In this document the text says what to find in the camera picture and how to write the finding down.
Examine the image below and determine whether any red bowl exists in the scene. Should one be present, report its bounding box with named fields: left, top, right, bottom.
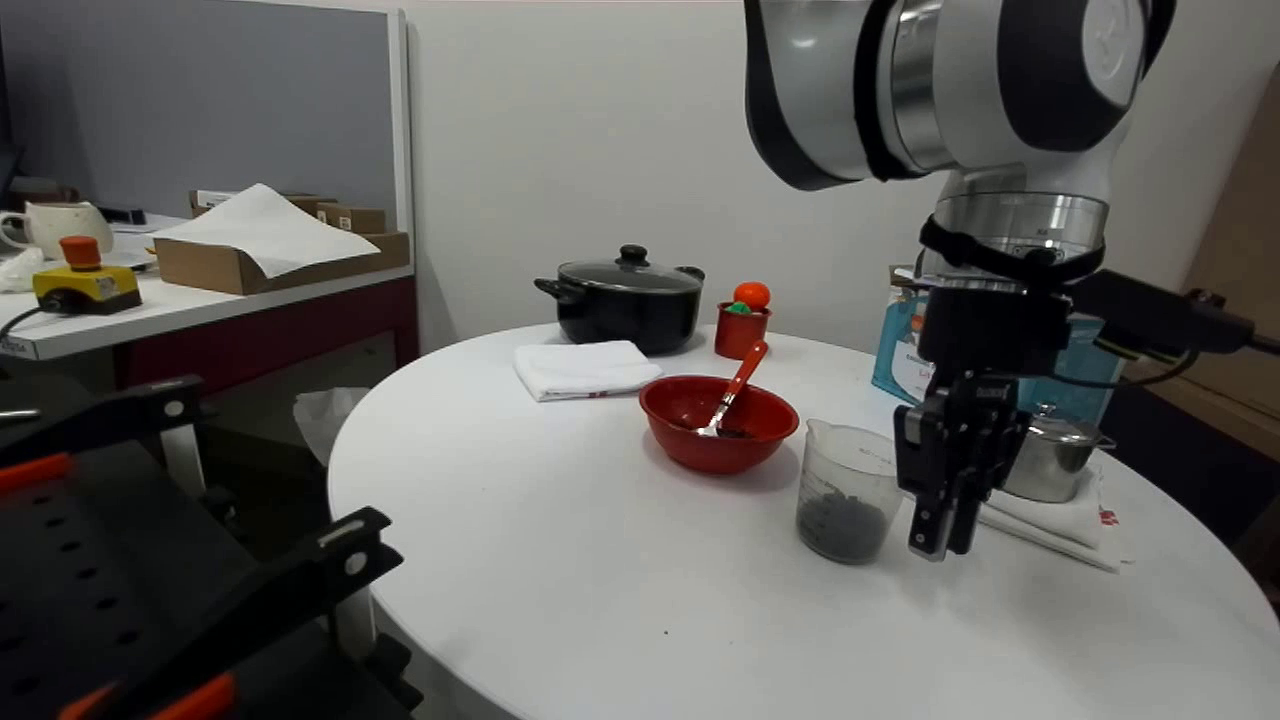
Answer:
left=636, top=373, right=803, bottom=478

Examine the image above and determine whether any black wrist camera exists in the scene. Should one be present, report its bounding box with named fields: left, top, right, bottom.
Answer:
left=1065, top=267, right=1256, bottom=361

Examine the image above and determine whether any black camera cable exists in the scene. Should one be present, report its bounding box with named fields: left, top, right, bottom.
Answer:
left=1065, top=325, right=1280, bottom=395

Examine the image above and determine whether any red cup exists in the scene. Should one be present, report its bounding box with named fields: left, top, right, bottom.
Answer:
left=714, top=300, right=774, bottom=365

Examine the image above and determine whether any black cooking pot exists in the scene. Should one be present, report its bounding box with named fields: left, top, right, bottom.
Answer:
left=534, top=272, right=710, bottom=361

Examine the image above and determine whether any white paper napkin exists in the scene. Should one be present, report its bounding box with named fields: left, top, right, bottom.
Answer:
left=977, top=476, right=1136, bottom=575

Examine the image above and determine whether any clear plastic measuring jug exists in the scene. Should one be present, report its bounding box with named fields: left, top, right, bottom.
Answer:
left=793, top=417, right=911, bottom=567

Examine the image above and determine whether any yellow emergency stop button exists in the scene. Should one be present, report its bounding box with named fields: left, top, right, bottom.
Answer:
left=28, top=231, right=145, bottom=321

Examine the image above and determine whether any white folded cloth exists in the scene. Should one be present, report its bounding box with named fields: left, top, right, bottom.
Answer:
left=511, top=337, right=668, bottom=408

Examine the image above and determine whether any white desk red front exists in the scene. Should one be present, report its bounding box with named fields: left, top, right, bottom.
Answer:
left=0, top=254, right=423, bottom=395

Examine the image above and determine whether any glass pot lid black knob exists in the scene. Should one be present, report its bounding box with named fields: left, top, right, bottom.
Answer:
left=554, top=239, right=705, bottom=296

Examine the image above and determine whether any white paper sheet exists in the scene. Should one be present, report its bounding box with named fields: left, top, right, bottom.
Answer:
left=153, top=181, right=383, bottom=284

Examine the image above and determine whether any red plastic spoon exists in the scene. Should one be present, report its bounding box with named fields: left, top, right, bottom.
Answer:
left=693, top=341, right=774, bottom=441

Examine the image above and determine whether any flat cardboard box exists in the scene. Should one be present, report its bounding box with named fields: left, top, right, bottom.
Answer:
left=150, top=183, right=412, bottom=296

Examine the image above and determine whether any blue picture book box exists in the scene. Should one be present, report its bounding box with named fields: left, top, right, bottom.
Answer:
left=874, top=291, right=1136, bottom=431

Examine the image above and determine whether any bin with plastic bag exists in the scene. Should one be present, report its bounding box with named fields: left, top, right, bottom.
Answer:
left=287, top=382, right=372, bottom=471

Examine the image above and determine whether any grey partition panel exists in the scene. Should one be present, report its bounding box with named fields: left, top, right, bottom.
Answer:
left=0, top=0, right=412, bottom=237

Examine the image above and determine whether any white kettle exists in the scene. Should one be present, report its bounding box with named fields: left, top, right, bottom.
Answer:
left=0, top=194, right=118, bottom=264

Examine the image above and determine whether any black frame with orange clamps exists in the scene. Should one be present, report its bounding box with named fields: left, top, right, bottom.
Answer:
left=0, top=375, right=412, bottom=720

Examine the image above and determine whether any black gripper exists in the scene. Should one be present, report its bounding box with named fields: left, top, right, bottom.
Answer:
left=891, top=278, right=1071, bottom=561

